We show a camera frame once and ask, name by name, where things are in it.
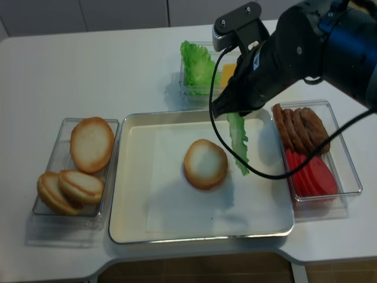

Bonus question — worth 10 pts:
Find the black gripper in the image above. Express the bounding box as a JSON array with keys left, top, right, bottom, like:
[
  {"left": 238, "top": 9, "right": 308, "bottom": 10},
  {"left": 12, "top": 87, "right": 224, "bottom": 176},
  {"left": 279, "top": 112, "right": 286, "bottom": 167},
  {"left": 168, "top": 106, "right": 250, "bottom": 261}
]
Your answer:
[{"left": 212, "top": 38, "right": 297, "bottom": 118}]

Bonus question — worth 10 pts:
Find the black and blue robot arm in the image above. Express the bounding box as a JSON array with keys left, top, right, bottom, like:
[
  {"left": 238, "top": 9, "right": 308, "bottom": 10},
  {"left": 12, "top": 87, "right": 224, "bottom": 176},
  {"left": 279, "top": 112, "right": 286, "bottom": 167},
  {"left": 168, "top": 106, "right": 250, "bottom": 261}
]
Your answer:
[{"left": 211, "top": 1, "right": 376, "bottom": 117}]

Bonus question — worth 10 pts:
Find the flat yellow cheese slice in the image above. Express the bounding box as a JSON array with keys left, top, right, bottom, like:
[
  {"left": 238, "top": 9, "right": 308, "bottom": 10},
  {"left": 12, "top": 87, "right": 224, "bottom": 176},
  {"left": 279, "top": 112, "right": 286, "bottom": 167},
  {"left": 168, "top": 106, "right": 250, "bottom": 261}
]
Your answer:
[{"left": 220, "top": 64, "right": 237, "bottom": 88}]

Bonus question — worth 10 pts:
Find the remaining green lettuce leaf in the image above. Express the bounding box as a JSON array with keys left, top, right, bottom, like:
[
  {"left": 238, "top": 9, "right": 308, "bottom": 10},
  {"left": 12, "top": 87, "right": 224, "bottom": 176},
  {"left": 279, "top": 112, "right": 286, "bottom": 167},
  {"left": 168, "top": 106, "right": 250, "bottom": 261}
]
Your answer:
[{"left": 180, "top": 41, "right": 215, "bottom": 96}]

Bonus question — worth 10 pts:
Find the clear lettuce cheese container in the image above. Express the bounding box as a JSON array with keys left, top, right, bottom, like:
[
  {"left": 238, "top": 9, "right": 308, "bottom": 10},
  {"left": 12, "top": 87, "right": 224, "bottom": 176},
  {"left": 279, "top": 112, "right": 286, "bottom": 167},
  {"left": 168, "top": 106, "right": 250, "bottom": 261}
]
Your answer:
[{"left": 179, "top": 41, "right": 245, "bottom": 107}]

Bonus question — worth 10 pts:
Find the leftmost brown meat patty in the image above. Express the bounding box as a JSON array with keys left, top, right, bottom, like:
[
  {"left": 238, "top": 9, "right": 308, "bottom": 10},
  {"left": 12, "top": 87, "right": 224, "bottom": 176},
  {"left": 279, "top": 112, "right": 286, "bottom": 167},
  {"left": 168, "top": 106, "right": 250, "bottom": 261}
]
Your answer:
[{"left": 272, "top": 104, "right": 295, "bottom": 152}]

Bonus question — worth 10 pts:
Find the brown meat patty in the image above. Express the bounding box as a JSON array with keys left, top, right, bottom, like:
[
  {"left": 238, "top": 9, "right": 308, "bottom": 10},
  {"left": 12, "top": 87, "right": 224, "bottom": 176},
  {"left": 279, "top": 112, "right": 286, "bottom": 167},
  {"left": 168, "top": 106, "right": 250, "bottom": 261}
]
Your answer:
[
  {"left": 283, "top": 109, "right": 306, "bottom": 154},
  {"left": 300, "top": 107, "right": 329, "bottom": 148},
  {"left": 293, "top": 108, "right": 315, "bottom": 155},
  {"left": 272, "top": 104, "right": 295, "bottom": 152}
]

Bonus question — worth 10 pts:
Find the bun half on tray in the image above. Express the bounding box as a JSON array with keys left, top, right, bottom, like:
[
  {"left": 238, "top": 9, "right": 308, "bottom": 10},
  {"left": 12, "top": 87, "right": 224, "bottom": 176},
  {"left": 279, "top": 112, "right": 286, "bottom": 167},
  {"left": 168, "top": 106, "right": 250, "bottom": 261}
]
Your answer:
[{"left": 183, "top": 139, "right": 228, "bottom": 190}]

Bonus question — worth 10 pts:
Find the leftmost red tomato slice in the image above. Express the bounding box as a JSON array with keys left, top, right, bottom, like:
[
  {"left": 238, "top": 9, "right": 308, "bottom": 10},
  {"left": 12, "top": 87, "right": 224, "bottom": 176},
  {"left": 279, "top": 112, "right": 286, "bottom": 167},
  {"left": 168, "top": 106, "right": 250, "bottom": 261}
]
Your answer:
[{"left": 285, "top": 149, "right": 303, "bottom": 197}]

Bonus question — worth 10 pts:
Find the front brown meat patty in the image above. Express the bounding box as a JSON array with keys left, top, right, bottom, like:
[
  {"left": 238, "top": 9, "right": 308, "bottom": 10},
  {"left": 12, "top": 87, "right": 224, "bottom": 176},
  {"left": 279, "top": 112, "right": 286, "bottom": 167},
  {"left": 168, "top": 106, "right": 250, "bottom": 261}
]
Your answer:
[{"left": 300, "top": 107, "right": 329, "bottom": 148}]

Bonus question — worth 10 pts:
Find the clear patty tomato container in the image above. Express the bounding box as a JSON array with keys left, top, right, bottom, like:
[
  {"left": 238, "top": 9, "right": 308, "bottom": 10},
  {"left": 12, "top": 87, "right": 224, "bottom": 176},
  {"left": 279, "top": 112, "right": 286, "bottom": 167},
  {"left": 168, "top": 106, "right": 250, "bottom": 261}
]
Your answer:
[{"left": 273, "top": 100, "right": 363, "bottom": 214}]

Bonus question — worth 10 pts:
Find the large upright bun half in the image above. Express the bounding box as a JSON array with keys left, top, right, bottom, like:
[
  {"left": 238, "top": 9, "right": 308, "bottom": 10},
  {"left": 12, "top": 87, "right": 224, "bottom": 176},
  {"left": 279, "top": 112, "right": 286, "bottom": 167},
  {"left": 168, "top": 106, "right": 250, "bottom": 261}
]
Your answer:
[{"left": 70, "top": 117, "right": 115, "bottom": 174}]

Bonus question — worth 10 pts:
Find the front right bun half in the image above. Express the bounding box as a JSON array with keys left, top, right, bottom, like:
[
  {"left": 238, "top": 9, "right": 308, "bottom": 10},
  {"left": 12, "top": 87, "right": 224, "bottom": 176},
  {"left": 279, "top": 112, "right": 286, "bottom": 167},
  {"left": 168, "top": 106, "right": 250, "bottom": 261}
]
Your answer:
[{"left": 58, "top": 170, "right": 104, "bottom": 205}]

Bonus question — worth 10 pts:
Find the clear bun container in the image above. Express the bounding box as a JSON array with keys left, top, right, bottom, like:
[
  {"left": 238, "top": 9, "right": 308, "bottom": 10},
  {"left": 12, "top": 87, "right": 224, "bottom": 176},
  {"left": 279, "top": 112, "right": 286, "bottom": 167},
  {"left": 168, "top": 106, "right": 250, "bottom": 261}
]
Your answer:
[{"left": 31, "top": 118, "right": 120, "bottom": 229}]

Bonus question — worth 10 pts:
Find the front left bun half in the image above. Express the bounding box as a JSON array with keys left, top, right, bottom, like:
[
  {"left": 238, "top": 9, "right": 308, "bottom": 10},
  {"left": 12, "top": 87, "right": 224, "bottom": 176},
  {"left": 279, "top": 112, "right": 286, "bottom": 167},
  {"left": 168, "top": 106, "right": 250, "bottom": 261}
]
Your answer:
[{"left": 37, "top": 172, "right": 83, "bottom": 216}]

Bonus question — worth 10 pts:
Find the black camera cable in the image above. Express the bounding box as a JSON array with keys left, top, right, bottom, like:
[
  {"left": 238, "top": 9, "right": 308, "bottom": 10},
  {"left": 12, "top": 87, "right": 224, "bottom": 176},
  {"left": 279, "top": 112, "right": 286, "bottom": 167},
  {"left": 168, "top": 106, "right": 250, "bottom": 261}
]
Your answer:
[{"left": 209, "top": 45, "right": 377, "bottom": 180}]

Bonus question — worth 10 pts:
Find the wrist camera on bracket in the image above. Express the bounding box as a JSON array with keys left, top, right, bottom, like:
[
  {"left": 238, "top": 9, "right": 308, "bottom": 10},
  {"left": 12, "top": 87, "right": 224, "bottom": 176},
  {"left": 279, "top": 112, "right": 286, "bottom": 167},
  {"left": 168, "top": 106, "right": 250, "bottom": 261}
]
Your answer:
[{"left": 212, "top": 1, "right": 270, "bottom": 57}]

